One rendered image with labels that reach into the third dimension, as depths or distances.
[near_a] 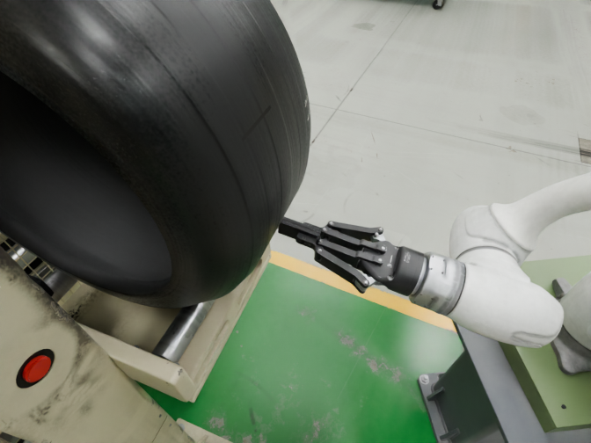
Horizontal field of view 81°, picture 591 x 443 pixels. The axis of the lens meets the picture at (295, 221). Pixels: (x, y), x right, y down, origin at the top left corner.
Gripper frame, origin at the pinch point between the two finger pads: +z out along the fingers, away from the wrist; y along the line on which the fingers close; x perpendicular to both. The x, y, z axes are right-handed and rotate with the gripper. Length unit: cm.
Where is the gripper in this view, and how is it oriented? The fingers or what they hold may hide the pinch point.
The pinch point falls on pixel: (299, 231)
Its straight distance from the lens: 58.5
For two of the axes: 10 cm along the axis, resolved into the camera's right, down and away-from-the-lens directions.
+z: -9.3, -3.4, 1.4
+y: -3.5, 6.9, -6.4
